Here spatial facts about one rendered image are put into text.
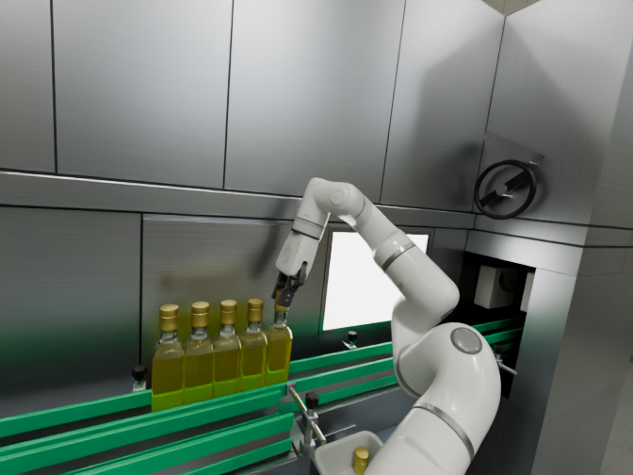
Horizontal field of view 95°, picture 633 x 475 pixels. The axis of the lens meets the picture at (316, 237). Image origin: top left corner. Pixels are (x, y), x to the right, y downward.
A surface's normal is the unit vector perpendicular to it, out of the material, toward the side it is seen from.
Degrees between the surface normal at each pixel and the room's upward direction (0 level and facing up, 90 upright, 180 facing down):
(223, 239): 90
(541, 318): 90
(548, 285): 90
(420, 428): 23
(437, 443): 32
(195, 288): 90
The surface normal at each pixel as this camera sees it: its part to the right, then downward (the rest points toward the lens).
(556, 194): -0.88, -0.02
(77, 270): 0.46, 0.17
